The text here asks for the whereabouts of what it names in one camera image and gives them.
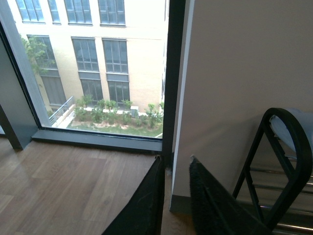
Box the light blue slipper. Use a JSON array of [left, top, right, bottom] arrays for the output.
[[270, 108, 304, 152]]

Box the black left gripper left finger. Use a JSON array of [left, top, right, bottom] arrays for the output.
[[103, 156, 165, 235]]

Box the black metal shoe rack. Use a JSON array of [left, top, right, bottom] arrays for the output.
[[233, 108, 313, 235]]

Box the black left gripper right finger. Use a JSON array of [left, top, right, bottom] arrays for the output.
[[189, 155, 273, 235]]

